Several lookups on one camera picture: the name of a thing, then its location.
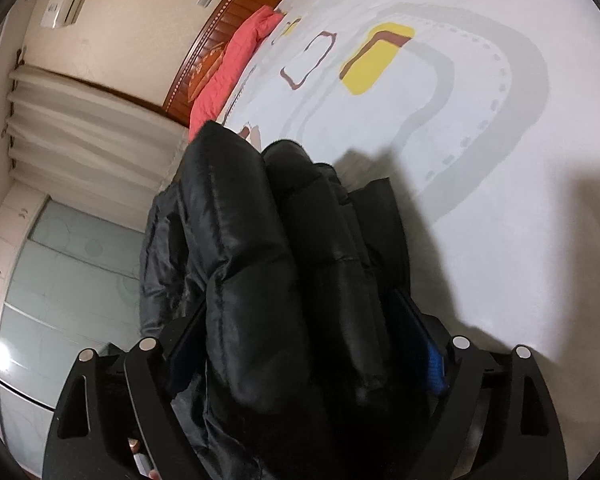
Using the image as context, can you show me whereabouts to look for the wooden headboard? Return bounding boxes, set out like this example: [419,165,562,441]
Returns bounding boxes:
[162,0,282,126]

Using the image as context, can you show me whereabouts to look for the frosted glass wardrobe doors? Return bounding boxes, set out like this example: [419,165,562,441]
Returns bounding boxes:
[0,202,143,476]

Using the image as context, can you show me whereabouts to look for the coral red pillow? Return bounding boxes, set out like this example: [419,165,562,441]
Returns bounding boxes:
[188,6,284,142]

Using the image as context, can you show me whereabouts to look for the person's hand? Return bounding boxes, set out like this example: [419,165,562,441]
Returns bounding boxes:
[128,438,161,480]

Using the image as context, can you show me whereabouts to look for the sheer white curtain right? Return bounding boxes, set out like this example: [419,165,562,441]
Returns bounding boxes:
[6,65,187,232]

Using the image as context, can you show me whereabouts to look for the orange embroidered cushion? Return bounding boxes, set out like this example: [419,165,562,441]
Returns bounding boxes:
[187,44,226,104]

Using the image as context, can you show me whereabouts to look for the patterned white bed sheet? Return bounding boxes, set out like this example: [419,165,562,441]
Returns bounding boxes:
[223,0,600,477]

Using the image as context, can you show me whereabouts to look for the black puffer jacket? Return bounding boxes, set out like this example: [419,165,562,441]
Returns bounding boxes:
[140,122,431,479]

